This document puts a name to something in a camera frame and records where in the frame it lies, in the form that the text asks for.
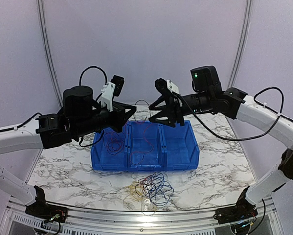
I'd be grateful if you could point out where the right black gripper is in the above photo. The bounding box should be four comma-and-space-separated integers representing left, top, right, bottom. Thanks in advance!
149, 90, 213, 127

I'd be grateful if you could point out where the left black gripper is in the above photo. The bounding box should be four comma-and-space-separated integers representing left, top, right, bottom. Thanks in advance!
73, 100, 136, 138

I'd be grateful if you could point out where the red cable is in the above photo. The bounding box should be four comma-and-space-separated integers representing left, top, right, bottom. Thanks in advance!
104, 124, 126, 155
130, 99, 155, 166

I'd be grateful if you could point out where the blue cable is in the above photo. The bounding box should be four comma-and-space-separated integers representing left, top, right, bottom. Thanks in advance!
135, 172, 174, 206

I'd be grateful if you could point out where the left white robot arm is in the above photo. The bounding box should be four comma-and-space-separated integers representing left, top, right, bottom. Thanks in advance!
0, 83, 136, 218

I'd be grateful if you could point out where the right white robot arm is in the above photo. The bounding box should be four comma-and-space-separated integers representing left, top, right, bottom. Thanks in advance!
149, 66, 293, 219

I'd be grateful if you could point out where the left blue storage bin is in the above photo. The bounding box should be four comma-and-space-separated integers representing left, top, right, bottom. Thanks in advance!
91, 123, 129, 172

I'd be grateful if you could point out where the blue storage bin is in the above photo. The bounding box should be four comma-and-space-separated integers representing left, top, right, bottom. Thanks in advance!
162, 120, 200, 171
127, 121, 165, 172
91, 123, 129, 172

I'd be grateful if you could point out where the middle blue storage bin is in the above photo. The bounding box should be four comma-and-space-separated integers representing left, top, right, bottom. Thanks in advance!
127, 121, 165, 172

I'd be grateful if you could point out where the right blue storage bin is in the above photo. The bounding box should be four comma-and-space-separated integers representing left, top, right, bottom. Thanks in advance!
162, 120, 200, 171

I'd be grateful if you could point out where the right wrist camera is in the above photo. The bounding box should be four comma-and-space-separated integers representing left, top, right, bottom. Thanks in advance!
155, 78, 180, 95

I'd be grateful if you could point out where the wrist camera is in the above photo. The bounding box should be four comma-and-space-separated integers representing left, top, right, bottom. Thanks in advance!
155, 78, 180, 95
97, 75, 124, 112

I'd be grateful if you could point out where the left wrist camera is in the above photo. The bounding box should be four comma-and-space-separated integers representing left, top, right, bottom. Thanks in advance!
97, 75, 124, 112

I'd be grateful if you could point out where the right aluminium frame post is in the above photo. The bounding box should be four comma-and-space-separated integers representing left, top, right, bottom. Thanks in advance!
224, 0, 253, 90

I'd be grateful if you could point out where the aluminium frame post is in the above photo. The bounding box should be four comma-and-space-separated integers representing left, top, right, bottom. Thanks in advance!
36, 0, 63, 108
224, 0, 253, 90

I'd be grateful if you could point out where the left aluminium frame post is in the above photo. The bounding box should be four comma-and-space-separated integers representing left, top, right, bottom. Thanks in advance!
36, 0, 63, 108

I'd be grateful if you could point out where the aluminium front rail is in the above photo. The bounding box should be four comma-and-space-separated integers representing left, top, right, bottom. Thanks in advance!
0, 198, 285, 235

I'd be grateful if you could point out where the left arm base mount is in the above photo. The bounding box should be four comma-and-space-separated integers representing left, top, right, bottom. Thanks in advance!
25, 186, 68, 223

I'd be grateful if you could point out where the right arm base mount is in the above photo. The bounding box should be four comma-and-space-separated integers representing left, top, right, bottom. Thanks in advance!
213, 186, 258, 224

